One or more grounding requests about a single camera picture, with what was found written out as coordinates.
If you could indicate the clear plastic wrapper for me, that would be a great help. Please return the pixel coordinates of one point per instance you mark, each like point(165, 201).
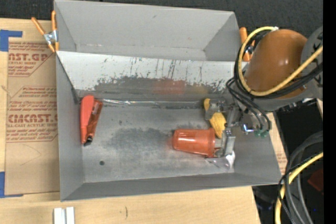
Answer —
point(226, 162)

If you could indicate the yellow toy corn cob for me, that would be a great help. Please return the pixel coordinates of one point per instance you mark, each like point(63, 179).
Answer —
point(218, 124)

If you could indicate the orange plastic cup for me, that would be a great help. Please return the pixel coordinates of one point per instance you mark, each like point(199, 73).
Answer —
point(193, 142)

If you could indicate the grey metal bin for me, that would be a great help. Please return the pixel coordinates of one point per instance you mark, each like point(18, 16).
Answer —
point(147, 139)

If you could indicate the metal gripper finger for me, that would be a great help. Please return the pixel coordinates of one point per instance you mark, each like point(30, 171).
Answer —
point(214, 111)
point(228, 143)

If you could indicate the brown cardboard board, red print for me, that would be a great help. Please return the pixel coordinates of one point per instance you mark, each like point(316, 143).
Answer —
point(31, 112)

